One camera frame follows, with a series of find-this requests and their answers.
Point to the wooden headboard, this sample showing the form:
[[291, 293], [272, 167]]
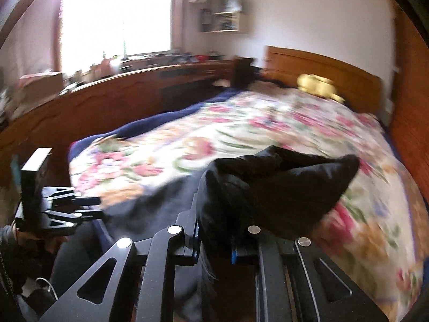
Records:
[[361, 90]]

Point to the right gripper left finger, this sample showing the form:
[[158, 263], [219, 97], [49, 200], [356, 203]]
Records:
[[132, 281]]

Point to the yellow plush toy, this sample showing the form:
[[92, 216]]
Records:
[[318, 86]]

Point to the cardboard box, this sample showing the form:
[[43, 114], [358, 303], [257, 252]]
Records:
[[35, 87]]

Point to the wall bookshelf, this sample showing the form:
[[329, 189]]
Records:
[[223, 16]]

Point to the wooden chair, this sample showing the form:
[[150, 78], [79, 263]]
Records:
[[243, 73]]

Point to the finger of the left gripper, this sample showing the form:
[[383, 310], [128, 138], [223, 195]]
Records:
[[88, 214], [86, 201]]

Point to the window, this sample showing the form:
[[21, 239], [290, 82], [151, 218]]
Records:
[[92, 30]]

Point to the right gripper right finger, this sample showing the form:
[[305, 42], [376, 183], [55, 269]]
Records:
[[296, 281]]

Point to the black jacket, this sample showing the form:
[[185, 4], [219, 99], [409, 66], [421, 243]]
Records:
[[282, 191]]

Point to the wooden louvered wardrobe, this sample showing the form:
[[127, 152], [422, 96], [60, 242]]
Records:
[[409, 122]]

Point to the long wooden desk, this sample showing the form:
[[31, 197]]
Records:
[[103, 106]]

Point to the navy blue bedsheet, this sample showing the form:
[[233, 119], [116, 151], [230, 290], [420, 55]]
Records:
[[142, 126]]

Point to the person's left hand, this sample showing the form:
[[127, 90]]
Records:
[[26, 239]]

